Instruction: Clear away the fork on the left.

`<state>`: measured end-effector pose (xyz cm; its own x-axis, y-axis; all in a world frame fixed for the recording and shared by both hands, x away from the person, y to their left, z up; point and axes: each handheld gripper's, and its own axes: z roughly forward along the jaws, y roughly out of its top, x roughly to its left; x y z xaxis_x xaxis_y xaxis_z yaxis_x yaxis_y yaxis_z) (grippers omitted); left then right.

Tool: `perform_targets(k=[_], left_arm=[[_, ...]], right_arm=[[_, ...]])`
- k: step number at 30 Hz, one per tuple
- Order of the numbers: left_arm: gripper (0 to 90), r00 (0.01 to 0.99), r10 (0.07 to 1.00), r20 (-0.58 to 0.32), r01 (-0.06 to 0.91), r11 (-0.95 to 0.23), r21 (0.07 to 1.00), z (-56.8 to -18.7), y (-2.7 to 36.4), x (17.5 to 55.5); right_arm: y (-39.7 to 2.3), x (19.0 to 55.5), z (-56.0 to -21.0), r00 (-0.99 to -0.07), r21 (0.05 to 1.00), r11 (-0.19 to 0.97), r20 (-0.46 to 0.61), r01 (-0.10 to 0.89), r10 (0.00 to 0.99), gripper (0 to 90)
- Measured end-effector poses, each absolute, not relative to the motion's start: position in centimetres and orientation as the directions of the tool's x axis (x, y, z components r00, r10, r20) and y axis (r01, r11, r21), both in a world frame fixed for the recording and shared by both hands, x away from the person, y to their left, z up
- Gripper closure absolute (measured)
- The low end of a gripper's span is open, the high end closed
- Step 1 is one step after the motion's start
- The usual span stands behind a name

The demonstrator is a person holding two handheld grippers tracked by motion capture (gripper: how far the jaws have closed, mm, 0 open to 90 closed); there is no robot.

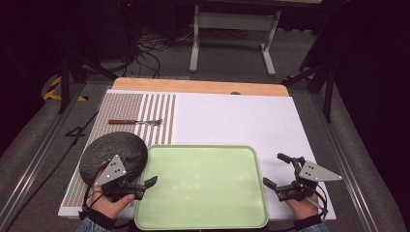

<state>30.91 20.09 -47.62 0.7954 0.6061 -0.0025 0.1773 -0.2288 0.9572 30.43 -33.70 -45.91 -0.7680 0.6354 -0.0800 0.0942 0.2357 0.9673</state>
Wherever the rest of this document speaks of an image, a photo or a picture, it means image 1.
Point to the black metal stand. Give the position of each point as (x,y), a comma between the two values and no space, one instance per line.
(328,93)

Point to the person's left hand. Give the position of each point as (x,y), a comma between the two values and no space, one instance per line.
(108,206)

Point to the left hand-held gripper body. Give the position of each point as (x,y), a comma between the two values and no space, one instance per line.
(111,171)

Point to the black tripod stand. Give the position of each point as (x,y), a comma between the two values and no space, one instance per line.
(66,80)

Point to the light green tray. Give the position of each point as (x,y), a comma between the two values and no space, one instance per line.
(199,187)

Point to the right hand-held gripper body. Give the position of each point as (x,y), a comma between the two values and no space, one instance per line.
(314,172)

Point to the yellow black hazard tape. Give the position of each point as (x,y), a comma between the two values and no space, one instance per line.
(51,92)

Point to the person's right hand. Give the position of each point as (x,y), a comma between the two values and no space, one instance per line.
(303,208)

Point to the white board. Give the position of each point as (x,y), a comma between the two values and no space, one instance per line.
(241,119)

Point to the white metal desk frame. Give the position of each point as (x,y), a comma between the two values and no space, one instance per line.
(237,21)

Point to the dark round stone plate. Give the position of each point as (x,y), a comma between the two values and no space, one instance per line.
(109,148)

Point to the aluminium floor rail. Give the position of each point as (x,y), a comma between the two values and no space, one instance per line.
(348,167)
(38,154)

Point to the striped woven placemat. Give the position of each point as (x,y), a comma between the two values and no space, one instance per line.
(125,106)

